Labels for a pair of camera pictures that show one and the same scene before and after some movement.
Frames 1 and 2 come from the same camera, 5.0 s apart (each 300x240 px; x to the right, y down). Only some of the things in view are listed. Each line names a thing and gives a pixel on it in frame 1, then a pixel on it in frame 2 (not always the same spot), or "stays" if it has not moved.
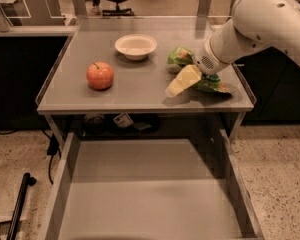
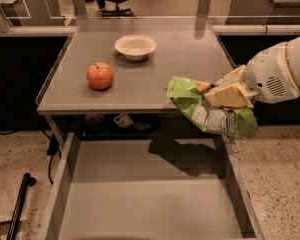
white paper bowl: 136,47 stays
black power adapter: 53,146 stays
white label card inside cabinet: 123,120 stays
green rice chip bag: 183,56 -> 189,95
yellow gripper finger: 187,77 -> 230,95
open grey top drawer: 177,185 stays
